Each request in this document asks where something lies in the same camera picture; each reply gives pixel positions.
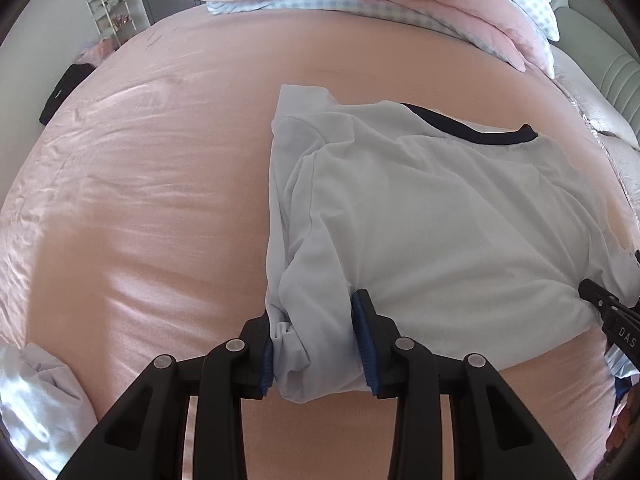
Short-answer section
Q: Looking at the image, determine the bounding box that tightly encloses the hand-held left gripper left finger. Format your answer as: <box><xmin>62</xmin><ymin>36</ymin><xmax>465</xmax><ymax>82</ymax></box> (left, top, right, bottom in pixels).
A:
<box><xmin>60</xmin><ymin>312</ymin><xmax>276</xmax><ymax>480</ymax></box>

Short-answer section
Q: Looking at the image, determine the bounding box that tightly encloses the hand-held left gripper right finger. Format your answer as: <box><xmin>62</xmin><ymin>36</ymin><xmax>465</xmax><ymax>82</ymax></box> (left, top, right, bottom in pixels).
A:
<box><xmin>350</xmin><ymin>288</ymin><xmax>576</xmax><ymax>480</ymax></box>

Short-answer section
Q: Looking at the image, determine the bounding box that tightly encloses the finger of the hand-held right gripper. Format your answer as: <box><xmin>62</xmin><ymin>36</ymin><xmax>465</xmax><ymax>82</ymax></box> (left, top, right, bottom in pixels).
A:
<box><xmin>577</xmin><ymin>280</ymin><xmax>640</xmax><ymax>366</ymax></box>

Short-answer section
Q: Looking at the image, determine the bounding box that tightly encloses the white navy-trimmed t-shirt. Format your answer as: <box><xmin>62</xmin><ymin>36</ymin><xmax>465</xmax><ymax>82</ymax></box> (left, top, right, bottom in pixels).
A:
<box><xmin>265</xmin><ymin>95</ymin><xmax>640</xmax><ymax>406</ymax></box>

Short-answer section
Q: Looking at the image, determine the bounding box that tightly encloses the cartoon printed pajamas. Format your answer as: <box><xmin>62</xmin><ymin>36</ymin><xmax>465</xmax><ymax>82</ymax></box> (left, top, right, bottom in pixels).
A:
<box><xmin>605</xmin><ymin>350</ymin><xmax>640</xmax><ymax>461</ymax></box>

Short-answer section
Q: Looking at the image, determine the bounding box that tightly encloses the pink pillow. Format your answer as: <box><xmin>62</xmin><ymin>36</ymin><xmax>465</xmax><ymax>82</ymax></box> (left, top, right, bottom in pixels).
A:
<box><xmin>590</xmin><ymin>130</ymin><xmax>640</xmax><ymax>211</ymax></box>
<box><xmin>547</xmin><ymin>45</ymin><xmax>640</xmax><ymax>151</ymax></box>

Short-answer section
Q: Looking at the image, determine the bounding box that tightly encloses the pink bed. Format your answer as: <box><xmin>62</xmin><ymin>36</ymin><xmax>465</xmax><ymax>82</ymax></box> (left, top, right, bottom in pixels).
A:
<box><xmin>0</xmin><ymin>0</ymin><xmax>640</xmax><ymax>480</ymax></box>

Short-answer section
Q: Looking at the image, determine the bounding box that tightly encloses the folded white garment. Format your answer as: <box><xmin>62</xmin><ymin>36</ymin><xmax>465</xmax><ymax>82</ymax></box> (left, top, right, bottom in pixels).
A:
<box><xmin>0</xmin><ymin>342</ymin><xmax>98</xmax><ymax>478</ymax></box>

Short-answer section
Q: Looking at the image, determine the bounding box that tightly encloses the grey padded headboard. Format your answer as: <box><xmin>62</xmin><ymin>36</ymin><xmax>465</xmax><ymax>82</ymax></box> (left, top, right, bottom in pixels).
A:
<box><xmin>550</xmin><ymin>0</ymin><xmax>640</xmax><ymax>121</ymax></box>

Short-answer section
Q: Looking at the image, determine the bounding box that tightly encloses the black bag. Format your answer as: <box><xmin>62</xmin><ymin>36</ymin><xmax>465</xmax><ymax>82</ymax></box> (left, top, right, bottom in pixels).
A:
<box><xmin>39</xmin><ymin>64</ymin><xmax>96</xmax><ymax>126</ymax></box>

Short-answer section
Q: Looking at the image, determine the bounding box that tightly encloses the pink cloth pile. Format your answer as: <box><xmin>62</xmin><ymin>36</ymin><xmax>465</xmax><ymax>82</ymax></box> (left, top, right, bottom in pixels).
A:
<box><xmin>80</xmin><ymin>37</ymin><xmax>121</xmax><ymax>63</ymax></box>

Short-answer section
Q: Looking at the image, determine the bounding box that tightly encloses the white shelf rack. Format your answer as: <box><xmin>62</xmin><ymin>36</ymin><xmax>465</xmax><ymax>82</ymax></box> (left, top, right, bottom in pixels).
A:
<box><xmin>85</xmin><ymin>0</ymin><xmax>136</xmax><ymax>43</ymax></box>

